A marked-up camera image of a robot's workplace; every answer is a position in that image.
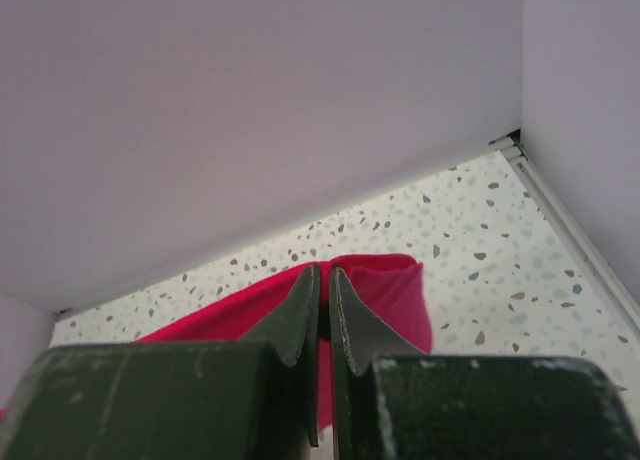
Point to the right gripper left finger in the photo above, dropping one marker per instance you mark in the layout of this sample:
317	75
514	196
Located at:
253	398

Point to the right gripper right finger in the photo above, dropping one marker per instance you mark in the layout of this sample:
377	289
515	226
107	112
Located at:
391	401

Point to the magenta t shirt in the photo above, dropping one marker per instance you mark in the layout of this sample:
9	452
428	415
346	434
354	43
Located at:
390	285

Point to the aluminium frame rail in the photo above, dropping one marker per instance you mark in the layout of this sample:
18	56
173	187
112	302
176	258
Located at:
564	224

